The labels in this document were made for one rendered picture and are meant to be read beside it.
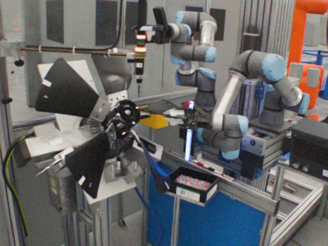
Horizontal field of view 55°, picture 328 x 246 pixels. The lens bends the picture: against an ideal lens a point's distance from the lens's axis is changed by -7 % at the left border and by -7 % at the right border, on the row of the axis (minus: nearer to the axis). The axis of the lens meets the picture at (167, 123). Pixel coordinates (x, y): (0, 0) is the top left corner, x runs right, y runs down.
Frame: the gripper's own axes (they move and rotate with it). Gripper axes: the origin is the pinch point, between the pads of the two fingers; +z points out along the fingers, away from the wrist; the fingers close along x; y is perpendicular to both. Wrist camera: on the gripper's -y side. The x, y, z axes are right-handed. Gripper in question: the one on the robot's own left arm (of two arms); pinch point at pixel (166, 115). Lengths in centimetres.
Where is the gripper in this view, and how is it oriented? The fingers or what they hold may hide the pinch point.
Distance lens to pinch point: 147.8
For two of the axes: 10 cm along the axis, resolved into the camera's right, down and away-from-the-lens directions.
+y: -1.6, 4.1, -9.0
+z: -9.9, -1.0, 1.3
